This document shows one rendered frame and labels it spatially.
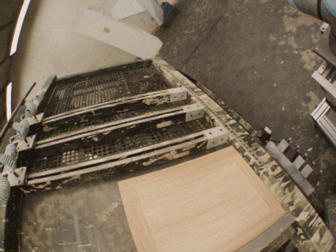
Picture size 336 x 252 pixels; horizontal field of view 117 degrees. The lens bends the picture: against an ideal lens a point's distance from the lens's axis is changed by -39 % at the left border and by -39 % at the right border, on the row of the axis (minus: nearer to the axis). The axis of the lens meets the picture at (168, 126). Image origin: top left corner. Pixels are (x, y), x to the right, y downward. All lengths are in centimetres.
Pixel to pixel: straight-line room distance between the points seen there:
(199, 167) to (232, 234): 32
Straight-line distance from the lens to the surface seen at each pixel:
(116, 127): 87
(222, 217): 65
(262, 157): 83
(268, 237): 66
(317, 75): 72
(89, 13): 396
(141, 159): 70
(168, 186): 68
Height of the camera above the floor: 163
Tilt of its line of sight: 35 degrees down
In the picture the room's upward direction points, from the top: 73 degrees counter-clockwise
